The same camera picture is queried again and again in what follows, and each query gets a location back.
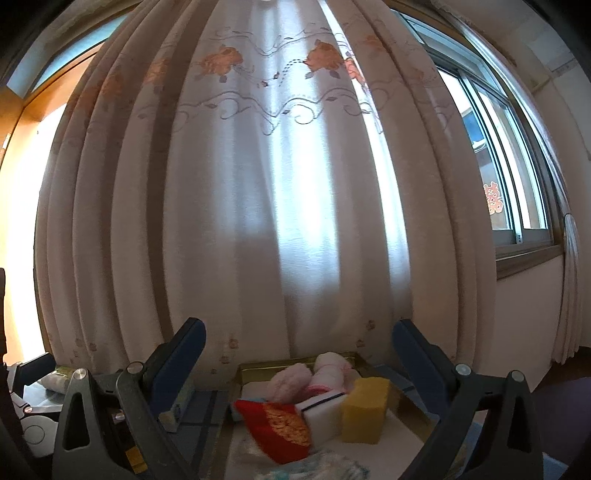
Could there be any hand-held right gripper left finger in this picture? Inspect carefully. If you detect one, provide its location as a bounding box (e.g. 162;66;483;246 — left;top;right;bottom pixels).
52;317;207;480

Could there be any yellow sponge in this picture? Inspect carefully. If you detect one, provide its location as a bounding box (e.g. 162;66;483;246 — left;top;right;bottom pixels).
341;377;389;445

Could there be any sliding window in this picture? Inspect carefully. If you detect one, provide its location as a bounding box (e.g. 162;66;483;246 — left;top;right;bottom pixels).
390;7;566;280

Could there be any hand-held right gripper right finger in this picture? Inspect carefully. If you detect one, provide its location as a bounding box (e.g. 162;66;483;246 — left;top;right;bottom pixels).
392;318;570;480

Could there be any white sponge with dark stripe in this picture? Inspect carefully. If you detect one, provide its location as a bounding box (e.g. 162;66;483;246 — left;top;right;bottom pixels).
294;390;348;452

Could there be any floral embroidered curtain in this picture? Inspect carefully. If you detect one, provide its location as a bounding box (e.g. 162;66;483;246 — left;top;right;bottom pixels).
34;0;498;376

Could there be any red paper-cut window decoration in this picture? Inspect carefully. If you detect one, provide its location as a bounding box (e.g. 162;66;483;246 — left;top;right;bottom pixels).
482;181;507;215

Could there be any clear plastic snack packet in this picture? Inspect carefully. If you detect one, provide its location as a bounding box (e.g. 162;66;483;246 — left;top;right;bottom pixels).
267;449;371;480

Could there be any red embroidered pouch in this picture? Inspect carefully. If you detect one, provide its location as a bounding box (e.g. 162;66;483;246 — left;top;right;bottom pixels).
233;400;312;464

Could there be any tied-back cream curtain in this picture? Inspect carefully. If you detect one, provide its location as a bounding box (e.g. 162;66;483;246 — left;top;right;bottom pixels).
551;211;585;366

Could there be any blue plaid blanket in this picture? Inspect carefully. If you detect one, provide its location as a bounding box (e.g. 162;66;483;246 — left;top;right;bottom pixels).
173;388;243;480

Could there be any pale pink fluffy puff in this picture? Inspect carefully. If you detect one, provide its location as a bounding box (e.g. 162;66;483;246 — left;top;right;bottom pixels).
270;362;315;403

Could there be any white and pink knitted cloth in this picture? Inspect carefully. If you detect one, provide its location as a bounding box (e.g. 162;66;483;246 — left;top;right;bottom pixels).
308;352;355;397

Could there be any gold box with white lining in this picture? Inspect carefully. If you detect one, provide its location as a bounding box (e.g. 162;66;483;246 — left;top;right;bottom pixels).
221;350;445;480

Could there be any white rolled cloth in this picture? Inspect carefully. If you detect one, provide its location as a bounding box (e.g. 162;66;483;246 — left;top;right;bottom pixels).
38;370;75;394

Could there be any wooden door frame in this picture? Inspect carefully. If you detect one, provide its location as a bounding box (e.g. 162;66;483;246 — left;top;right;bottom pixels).
0;25;118;158

